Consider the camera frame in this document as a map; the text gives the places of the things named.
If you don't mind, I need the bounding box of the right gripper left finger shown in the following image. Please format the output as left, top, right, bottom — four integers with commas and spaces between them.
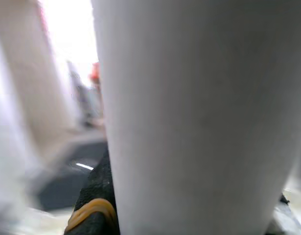
64, 146, 120, 235

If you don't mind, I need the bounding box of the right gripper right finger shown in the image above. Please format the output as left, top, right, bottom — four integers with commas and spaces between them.
264, 193, 301, 235

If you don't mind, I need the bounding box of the white plastic children table top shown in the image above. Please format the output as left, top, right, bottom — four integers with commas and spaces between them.
0, 181, 301, 235

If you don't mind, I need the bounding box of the yellow rubber band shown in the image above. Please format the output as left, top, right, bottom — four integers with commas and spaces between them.
66, 198, 116, 233

